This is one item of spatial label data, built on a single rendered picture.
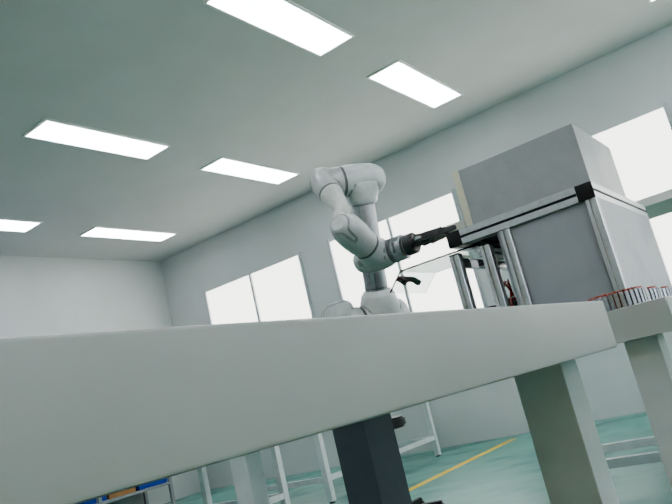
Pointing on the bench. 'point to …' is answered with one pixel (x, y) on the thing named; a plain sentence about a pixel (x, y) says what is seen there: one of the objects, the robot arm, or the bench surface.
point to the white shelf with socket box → (657, 204)
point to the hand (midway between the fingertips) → (457, 226)
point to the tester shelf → (482, 233)
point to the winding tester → (534, 173)
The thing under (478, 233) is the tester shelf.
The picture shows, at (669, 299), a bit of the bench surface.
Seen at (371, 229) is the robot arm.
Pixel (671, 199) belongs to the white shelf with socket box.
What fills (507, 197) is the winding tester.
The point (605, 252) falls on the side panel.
